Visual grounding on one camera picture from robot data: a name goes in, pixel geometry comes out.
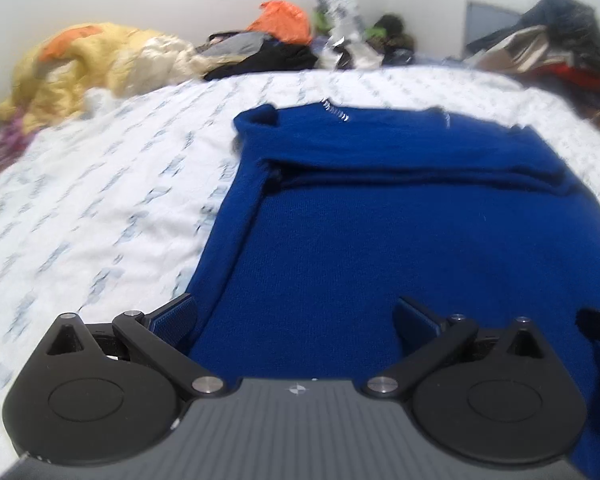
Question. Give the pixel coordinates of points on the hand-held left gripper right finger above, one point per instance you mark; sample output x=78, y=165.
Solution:
x=416, y=322

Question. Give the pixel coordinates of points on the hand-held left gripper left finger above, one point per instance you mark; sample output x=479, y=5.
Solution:
x=172, y=317

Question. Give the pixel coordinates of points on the blue knit sweater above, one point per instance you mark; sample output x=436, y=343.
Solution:
x=380, y=240

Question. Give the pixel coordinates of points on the pile of dark clothes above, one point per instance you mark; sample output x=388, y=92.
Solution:
x=260, y=57

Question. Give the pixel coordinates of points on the heap of mixed clothes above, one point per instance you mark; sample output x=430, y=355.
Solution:
x=555, y=40

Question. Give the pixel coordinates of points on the yellow quilt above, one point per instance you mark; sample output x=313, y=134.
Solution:
x=80, y=65

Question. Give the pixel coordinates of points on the green and brown plush toy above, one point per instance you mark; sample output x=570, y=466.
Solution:
x=395, y=35

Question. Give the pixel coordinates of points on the grey flat panel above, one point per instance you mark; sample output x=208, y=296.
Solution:
x=487, y=25

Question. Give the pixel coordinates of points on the orange bag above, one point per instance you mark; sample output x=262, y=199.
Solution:
x=282, y=22

